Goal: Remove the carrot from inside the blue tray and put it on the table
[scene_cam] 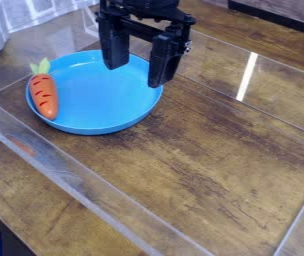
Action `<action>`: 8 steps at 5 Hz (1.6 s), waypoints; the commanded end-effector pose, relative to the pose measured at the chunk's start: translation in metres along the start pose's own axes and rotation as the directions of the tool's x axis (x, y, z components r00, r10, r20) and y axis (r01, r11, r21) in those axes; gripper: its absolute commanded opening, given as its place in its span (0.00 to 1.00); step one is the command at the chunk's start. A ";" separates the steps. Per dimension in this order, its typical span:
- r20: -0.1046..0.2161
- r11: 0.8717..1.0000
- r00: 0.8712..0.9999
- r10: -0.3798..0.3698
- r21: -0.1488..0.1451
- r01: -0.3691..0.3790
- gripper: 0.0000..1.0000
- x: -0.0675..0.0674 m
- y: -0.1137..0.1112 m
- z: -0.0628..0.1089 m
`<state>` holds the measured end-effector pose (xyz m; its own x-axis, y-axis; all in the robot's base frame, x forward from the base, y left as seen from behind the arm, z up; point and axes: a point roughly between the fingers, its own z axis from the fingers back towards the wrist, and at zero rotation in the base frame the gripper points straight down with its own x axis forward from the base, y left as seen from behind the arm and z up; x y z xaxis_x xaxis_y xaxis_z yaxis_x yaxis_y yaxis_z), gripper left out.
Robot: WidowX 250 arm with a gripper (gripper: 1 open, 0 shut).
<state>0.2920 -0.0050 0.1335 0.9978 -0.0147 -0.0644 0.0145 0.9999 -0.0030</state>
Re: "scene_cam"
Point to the blue round tray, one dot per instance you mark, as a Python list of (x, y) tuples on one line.
[(99, 101)]

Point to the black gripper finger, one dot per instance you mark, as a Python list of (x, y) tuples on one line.
[(114, 44), (164, 60)]

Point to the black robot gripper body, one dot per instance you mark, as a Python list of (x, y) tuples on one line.
[(158, 10)]

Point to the orange toy carrot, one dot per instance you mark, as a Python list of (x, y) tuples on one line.
[(42, 90)]

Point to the clear acrylic barrier wall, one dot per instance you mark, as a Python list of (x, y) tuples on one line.
[(204, 179)]

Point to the black bar at back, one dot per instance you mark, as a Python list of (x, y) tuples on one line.
[(265, 15)]

